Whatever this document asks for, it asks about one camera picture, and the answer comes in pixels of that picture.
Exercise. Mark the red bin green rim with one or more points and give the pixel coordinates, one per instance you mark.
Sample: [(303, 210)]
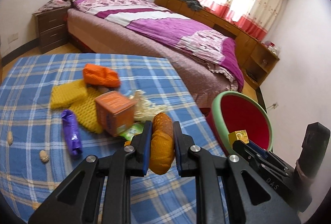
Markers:
[(233, 111)]

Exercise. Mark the dark wooden nightstand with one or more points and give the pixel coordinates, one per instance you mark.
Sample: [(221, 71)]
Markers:
[(51, 29)]

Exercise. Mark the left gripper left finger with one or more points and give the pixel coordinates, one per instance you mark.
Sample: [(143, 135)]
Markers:
[(98, 186)]

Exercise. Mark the long wooden low cabinet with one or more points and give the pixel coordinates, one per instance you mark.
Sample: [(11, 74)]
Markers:
[(254, 58)]

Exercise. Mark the green snack packet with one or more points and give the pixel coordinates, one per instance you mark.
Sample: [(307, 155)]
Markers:
[(128, 134)]

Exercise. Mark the small yellow box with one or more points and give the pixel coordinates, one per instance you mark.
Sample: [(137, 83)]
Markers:
[(238, 135)]

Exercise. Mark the orange cardboard box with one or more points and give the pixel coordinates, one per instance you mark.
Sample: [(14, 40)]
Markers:
[(115, 112)]

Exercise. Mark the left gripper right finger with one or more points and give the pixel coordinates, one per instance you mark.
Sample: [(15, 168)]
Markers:
[(227, 188)]

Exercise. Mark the wooden bed with headboard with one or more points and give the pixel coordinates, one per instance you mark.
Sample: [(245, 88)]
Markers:
[(94, 34)]

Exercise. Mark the dark clothes pile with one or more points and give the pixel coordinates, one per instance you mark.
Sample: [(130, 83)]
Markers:
[(194, 5)]

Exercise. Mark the peanut middle upright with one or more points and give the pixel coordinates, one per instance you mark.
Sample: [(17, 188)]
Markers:
[(9, 138)]

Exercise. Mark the folded clothes on nightstand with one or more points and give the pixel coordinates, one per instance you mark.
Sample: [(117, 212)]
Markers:
[(53, 5)]

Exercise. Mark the purple floral quilt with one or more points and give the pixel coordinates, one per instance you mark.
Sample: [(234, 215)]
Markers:
[(175, 31)]

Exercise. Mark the wall power socket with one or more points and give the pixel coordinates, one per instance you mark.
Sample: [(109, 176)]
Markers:
[(13, 37)]

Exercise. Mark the cream plastic bag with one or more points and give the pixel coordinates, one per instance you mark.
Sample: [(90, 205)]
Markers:
[(144, 108)]

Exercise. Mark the orange mesh bag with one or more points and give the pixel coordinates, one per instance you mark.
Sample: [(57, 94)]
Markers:
[(100, 76)]

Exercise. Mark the walnut shell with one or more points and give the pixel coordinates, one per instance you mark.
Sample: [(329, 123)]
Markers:
[(44, 157)]

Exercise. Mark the purple plastic wrapper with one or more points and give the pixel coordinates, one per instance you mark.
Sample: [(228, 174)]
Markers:
[(71, 133)]

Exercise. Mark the yellow foam net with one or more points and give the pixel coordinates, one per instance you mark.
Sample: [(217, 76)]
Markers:
[(85, 111), (62, 96)]

